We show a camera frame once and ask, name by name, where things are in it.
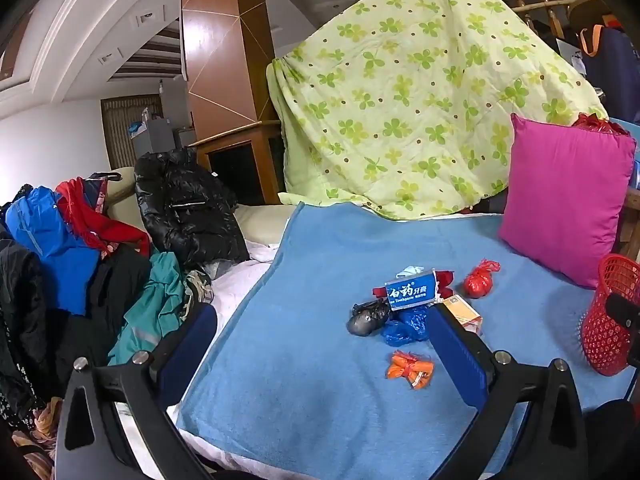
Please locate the old wooden bench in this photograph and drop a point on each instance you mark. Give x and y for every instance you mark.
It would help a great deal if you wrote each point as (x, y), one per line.
(630, 220)

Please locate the orange yellow carton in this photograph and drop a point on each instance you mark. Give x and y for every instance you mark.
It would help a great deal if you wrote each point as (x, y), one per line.
(465, 316)

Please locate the teal garment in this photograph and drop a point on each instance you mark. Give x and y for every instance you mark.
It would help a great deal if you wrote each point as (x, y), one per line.
(150, 310)

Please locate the black clothes hanger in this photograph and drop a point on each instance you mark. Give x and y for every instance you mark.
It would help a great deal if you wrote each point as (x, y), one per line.
(105, 176)

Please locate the orange patterned cloth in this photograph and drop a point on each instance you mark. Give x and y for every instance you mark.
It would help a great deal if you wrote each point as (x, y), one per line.
(40, 427)

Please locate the blue toothpaste box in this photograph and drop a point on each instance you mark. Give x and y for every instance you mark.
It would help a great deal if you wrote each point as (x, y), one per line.
(410, 292)

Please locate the black puffer jacket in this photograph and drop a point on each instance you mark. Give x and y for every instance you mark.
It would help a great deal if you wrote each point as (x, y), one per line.
(190, 210)

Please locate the pink pillow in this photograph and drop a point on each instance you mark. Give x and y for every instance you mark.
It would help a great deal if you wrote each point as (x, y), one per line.
(560, 200)

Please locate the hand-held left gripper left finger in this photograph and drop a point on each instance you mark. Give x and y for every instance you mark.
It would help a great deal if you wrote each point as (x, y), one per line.
(192, 342)

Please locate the brown slatted door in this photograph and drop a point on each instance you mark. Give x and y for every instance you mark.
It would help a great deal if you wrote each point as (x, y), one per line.
(117, 130)

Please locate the grey black plastic bag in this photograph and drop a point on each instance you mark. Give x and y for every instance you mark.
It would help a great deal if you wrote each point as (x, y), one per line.
(365, 320)

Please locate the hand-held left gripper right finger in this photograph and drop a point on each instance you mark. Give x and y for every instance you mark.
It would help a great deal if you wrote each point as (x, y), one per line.
(457, 360)

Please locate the large red plastic bag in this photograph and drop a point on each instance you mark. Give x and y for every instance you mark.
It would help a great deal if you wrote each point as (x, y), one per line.
(595, 124)

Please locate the red plastic mesh basket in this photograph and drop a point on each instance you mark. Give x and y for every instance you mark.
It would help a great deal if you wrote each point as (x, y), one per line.
(600, 332)

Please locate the blue plastic bag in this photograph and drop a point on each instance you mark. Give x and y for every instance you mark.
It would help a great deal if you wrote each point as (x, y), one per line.
(405, 327)

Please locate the beige sofa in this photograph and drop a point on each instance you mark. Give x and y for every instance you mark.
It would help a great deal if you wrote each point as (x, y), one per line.
(260, 220)

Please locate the wooden glass cabinet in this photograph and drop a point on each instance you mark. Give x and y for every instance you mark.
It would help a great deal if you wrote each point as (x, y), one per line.
(240, 135)

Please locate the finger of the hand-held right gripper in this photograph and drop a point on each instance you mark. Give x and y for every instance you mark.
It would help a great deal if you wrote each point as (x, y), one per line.
(622, 317)

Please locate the black speckled garment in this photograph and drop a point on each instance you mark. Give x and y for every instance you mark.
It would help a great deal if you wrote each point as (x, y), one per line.
(20, 385)

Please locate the blue jacket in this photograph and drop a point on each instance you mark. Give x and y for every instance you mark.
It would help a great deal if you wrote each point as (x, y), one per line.
(50, 245)

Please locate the light blue blanket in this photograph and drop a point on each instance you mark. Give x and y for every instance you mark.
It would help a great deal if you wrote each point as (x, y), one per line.
(310, 385)

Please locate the green clover print quilt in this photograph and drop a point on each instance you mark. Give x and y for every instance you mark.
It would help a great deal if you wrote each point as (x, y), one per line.
(425, 85)

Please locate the orange plastic bag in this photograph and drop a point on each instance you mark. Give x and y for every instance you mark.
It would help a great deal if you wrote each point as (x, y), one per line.
(407, 367)

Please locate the red garment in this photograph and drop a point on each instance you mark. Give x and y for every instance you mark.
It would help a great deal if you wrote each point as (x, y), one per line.
(80, 200)

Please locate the small red plastic bag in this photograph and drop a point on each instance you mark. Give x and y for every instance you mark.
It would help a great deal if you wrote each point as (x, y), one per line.
(479, 284)

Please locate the brown wooden column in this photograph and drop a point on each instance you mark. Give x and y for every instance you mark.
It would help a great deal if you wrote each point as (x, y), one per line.
(220, 60)

